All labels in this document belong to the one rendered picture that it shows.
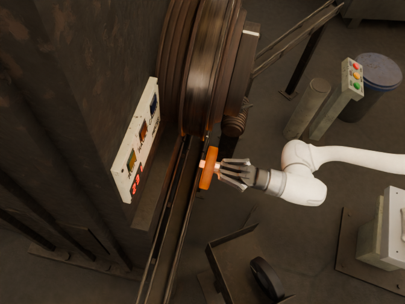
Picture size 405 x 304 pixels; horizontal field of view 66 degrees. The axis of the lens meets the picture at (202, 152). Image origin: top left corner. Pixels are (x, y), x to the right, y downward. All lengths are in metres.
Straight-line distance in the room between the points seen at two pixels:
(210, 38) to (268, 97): 1.72
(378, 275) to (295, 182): 1.16
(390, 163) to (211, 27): 0.69
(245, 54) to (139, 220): 0.57
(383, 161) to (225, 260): 0.64
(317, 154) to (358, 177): 1.16
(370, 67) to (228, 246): 1.57
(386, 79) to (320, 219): 0.98
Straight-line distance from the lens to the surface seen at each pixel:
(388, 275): 2.17
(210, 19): 0.79
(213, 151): 1.05
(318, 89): 1.89
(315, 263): 2.00
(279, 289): 1.13
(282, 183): 1.08
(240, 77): 0.85
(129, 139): 0.67
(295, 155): 1.19
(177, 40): 0.80
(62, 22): 0.40
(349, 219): 2.15
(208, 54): 0.76
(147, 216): 0.98
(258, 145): 2.18
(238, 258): 1.24
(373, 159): 1.14
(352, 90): 1.85
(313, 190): 1.11
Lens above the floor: 1.80
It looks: 60 degrees down
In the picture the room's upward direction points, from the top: 9 degrees clockwise
